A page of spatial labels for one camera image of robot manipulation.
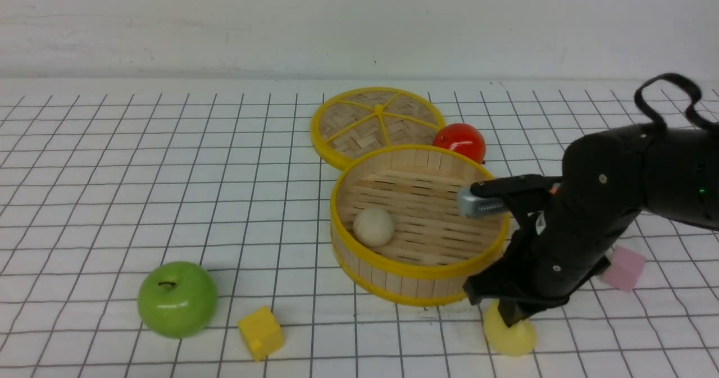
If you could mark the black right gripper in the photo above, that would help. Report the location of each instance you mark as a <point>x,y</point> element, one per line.
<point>564,229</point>

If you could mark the yellow bun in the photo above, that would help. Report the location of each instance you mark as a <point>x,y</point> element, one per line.
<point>515,341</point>

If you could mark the white bun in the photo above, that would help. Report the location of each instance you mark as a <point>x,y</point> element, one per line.
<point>373,227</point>

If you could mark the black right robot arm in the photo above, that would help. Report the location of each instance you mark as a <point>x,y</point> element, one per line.
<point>675,169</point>

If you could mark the bamboo steamer tray yellow rim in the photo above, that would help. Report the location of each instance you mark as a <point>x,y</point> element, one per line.
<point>433,249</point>

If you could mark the bamboo steamer lid yellow rim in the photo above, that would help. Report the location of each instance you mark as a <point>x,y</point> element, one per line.
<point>357,122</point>

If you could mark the pink cube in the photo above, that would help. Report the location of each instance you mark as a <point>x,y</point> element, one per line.
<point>624,270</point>

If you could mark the red tomato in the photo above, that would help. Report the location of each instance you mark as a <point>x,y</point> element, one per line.
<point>463,139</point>

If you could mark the yellow cube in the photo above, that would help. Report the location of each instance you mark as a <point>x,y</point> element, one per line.
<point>261,333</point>

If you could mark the green apple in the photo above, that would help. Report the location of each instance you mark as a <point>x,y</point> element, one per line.
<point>177,299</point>

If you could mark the white grid tablecloth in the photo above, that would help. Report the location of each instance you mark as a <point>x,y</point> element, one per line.
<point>105,180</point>

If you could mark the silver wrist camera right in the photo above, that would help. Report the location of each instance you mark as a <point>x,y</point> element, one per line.
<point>471,206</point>

